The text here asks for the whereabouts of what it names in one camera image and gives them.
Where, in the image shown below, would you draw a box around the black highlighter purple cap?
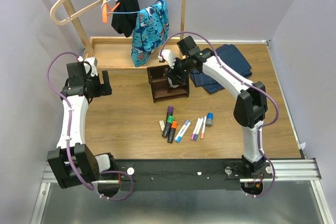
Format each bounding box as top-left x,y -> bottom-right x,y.
165,106 -> 174,121

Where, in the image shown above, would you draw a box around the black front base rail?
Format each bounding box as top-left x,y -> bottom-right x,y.
86,158 -> 274,192

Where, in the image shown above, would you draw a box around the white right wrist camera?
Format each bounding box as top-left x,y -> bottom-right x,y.
157,49 -> 176,69

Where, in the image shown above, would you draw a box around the aluminium frame rail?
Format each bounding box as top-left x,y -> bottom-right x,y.
31,158 -> 334,223

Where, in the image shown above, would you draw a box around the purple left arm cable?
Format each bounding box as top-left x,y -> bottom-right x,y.
46,52 -> 135,201

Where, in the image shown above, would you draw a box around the blue patterned shorts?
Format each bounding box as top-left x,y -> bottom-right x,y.
131,0 -> 170,67

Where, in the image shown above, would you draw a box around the white marker magenta cap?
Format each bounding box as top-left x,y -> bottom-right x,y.
191,118 -> 201,140

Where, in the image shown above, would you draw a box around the grey blue glue stick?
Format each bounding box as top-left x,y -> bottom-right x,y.
205,113 -> 214,127

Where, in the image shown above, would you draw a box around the black hanging garment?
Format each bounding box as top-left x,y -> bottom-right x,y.
111,0 -> 140,37

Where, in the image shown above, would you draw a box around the black highlighter green cap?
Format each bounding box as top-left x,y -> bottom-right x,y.
162,115 -> 174,138

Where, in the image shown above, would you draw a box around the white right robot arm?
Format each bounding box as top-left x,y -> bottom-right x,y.
158,36 -> 268,178

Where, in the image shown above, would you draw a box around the folded blue jeans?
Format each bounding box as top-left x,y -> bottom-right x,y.
189,44 -> 253,94

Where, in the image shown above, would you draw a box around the white eraser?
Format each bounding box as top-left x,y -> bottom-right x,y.
159,120 -> 165,132

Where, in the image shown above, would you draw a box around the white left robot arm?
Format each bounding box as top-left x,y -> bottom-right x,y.
47,57 -> 117,188

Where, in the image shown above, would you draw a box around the white marker salmon cap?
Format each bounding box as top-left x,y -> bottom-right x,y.
201,116 -> 207,139

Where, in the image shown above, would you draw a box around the black highlighter orange cap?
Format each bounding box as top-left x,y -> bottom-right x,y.
167,121 -> 177,143

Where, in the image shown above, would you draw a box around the white marker teal cap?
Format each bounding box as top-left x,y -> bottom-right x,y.
193,118 -> 204,141

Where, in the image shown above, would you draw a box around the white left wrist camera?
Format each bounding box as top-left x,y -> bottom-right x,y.
77,56 -> 98,77

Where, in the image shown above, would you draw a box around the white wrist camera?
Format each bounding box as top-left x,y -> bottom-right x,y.
77,56 -> 98,77
157,49 -> 176,69

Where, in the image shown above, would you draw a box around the dark wooden desk organizer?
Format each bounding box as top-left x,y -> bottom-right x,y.
146,65 -> 190,103

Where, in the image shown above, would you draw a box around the wooden clothes rack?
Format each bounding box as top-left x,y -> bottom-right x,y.
70,0 -> 186,70

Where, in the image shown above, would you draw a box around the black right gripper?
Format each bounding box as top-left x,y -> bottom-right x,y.
164,54 -> 191,86

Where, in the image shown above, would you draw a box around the white marker lavender cap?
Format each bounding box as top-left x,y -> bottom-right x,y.
174,120 -> 190,142

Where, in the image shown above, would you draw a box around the white marker blue cap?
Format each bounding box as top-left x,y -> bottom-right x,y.
177,121 -> 191,143

